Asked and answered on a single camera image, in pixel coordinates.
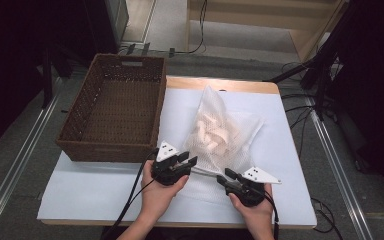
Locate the metal floor rail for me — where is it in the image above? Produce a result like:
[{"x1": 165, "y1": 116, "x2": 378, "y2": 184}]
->
[
  {"x1": 0, "y1": 84, "x2": 63, "y2": 236},
  {"x1": 307, "y1": 95, "x2": 375, "y2": 240}
]

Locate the person's right hand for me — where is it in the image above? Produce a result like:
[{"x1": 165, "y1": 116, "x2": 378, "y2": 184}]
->
[{"x1": 228, "y1": 183, "x2": 275, "y2": 223}]

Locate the black floor cable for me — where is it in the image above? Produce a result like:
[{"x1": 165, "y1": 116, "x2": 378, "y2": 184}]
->
[
  {"x1": 289, "y1": 108, "x2": 314, "y2": 132},
  {"x1": 284, "y1": 104, "x2": 316, "y2": 114},
  {"x1": 297, "y1": 113, "x2": 312, "y2": 160},
  {"x1": 170, "y1": 0, "x2": 210, "y2": 56},
  {"x1": 280, "y1": 60, "x2": 304, "y2": 75},
  {"x1": 310, "y1": 197, "x2": 345, "y2": 240}
]

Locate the black stand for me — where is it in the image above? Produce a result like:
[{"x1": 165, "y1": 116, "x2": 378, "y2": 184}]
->
[
  {"x1": 40, "y1": 44, "x2": 55, "y2": 110},
  {"x1": 262, "y1": 0, "x2": 364, "y2": 119}
]

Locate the beige garment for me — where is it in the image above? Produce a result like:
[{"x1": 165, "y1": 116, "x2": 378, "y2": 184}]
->
[{"x1": 193, "y1": 113, "x2": 240, "y2": 158}]

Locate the person's left hand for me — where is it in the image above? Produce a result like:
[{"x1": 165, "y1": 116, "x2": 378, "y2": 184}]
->
[{"x1": 141, "y1": 159, "x2": 190, "y2": 218}]

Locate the dark cabinet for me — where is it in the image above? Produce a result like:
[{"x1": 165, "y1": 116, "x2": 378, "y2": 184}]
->
[{"x1": 82, "y1": 0, "x2": 130, "y2": 54}]

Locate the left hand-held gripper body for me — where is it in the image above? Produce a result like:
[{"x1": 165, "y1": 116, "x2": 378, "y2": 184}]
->
[{"x1": 150, "y1": 140, "x2": 192, "y2": 187}]

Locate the brown wicker basket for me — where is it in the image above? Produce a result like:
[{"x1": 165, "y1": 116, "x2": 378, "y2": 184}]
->
[{"x1": 55, "y1": 53, "x2": 168, "y2": 164}]

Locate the thick black gripper cable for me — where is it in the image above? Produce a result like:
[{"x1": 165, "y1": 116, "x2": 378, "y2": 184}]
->
[{"x1": 101, "y1": 149, "x2": 160, "y2": 240}]

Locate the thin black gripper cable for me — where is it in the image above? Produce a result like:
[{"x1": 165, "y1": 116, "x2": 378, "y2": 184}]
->
[{"x1": 124, "y1": 177, "x2": 157, "y2": 206}]

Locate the white mesh laundry bag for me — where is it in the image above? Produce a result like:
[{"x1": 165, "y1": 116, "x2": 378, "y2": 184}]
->
[{"x1": 179, "y1": 84, "x2": 266, "y2": 205}]

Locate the wooden platform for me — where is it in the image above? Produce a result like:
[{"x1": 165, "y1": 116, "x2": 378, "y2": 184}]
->
[{"x1": 185, "y1": 0, "x2": 349, "y2": 63}]

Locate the black curtain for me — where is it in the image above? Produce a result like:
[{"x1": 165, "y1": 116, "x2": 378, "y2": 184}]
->
[
  {"x1": 0, "y1": 0, "x2": 93, "y2": 158},
  {"x1": 326, "y1": 0, "x2": 384, "y2": 196}
]

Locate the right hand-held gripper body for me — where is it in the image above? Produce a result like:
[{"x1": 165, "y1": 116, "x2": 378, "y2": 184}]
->
[{"x1": 225, "y1": 166, "x2": 283, "y2": 208}]

